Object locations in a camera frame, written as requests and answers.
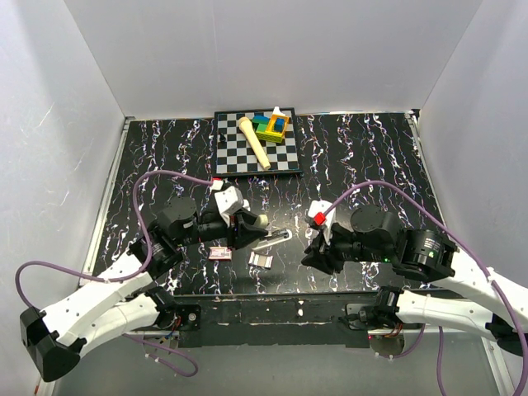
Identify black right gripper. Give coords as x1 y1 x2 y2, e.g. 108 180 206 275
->
300 219 393 276

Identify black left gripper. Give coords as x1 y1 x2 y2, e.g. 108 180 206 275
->
177 207 269 250

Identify white stapler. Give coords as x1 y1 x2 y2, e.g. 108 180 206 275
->
249 214 293 251

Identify red white staple box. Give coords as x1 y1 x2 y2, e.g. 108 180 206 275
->
248 252 273 270

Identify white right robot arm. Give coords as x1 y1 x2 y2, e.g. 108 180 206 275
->
302 200 527 356

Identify red white staple box sleeve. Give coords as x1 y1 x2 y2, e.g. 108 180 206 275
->
209 247 232 261

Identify black white chessboard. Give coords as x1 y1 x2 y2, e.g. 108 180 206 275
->
213 106 304 178

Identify yellow green toy block tray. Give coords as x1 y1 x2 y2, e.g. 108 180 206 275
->
252 115 290 144

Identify cream wooden rolling pin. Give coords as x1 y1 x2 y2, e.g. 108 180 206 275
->
238 117 271 171

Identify white chess piece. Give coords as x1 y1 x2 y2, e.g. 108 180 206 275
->
272 106 285 116

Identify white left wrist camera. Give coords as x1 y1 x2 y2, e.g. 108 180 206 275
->
210 179 250 227

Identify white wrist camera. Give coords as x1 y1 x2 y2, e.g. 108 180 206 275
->
306 200 336 245
210 179 250 227

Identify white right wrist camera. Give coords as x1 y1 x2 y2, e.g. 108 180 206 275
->
306 200 336 245

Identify black mounting base plate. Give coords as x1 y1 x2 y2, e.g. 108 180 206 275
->
176 292 376 348

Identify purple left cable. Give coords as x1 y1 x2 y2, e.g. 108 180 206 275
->
15 170 215 378

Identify purple cable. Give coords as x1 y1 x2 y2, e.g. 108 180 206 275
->
325 180 528 396
15 170 215 378

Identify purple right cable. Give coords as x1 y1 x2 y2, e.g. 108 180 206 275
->
325 180 528 396

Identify aluminium rail frame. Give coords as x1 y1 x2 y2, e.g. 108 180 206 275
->
366 299 516 396

